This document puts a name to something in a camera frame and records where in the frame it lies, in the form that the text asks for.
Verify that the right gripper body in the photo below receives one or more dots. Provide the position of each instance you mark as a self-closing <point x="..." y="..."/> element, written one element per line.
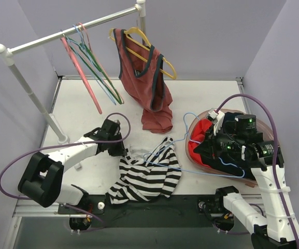
<point x="210" y="144"/>

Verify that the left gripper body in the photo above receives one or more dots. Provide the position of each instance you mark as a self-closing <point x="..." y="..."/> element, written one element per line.
<point x="119" y="149"/>

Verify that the black white striped tank top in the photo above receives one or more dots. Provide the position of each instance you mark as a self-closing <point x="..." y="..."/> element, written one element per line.
<point x="146" y="175"/>

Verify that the light blue thin hanger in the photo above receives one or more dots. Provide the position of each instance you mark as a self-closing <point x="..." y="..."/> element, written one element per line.
<point x="181" y="155"/>

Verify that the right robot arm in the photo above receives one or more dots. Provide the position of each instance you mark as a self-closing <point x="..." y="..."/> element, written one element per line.
<point x="278" y="227"/>

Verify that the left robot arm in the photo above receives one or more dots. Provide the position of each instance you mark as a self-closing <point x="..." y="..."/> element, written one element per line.
<point x="42" y="178"/>

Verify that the green plastic hanger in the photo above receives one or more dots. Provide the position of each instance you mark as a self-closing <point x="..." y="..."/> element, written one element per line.
<point x="75" y="47"/>

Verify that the rust red tank top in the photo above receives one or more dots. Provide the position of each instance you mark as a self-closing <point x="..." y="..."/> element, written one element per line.
<point x="142" y="77"/>

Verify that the pink thick plastic hanger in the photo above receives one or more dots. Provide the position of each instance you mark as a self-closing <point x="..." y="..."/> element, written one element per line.
<point x="81" y="74"/>

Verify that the red garment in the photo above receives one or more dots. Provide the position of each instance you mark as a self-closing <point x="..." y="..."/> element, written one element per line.
<point x="197" y="132"/>

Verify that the black garment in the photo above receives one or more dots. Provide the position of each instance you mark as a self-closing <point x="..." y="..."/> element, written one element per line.
<point x="246" y="127"/>

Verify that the pink translucent laundry basket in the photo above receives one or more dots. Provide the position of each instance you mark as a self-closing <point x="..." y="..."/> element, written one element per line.
<point x="264" y="149"/>

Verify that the white metal clothes rack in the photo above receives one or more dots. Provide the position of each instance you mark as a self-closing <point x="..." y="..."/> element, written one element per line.
<point x="6" y="54"/>

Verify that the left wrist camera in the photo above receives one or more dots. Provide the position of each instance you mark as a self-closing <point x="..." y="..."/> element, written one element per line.
<point x="113" y="127"/>

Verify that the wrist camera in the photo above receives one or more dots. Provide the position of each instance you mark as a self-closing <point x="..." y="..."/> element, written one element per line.
<point x="216" y="117"/>
<point x="113" y="127"/>

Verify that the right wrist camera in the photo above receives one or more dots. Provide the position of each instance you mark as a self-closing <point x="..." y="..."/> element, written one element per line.
<point x="216" y="117"/>

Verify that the salmon wire hanger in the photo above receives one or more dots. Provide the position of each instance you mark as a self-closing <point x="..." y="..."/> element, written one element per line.
<point x="96" y="67"/>

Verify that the light blue wire hanger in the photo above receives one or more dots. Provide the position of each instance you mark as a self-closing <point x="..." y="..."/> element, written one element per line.
<point x="86" y="54"/>

